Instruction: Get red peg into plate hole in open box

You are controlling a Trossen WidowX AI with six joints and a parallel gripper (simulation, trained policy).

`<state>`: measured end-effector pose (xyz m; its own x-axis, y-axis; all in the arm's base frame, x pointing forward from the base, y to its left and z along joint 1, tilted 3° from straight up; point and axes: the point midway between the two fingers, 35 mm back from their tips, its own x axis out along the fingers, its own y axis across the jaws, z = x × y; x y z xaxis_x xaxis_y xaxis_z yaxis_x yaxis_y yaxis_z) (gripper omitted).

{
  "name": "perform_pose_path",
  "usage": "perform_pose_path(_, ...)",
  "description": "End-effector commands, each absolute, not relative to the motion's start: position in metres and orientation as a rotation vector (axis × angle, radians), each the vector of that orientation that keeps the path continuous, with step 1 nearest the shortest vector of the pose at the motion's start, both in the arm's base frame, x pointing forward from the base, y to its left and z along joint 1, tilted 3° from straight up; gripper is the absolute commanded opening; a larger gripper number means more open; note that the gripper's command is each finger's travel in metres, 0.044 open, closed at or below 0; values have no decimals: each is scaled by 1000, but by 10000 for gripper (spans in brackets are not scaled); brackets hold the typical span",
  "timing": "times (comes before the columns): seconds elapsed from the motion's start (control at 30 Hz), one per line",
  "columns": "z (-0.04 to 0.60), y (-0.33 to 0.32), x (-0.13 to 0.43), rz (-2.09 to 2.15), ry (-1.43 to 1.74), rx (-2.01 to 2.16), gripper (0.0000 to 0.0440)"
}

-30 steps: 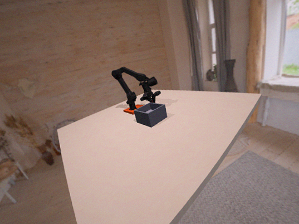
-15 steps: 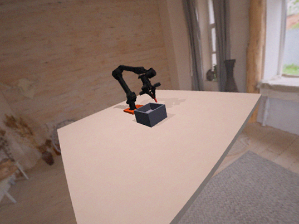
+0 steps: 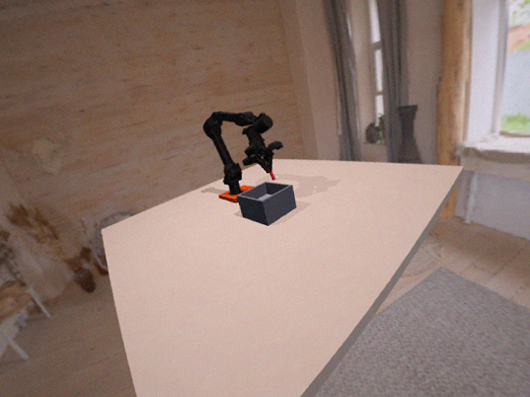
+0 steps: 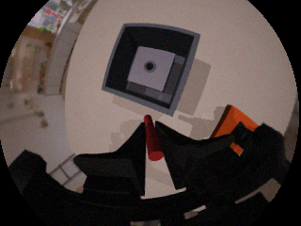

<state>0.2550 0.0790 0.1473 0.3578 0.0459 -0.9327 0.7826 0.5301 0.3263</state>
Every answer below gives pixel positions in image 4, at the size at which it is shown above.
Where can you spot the red peg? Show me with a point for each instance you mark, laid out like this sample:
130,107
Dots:
154,148

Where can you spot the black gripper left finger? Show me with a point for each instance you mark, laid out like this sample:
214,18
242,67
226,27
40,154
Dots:
128,161

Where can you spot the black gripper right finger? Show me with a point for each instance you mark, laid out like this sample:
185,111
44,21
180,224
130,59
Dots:
182,154

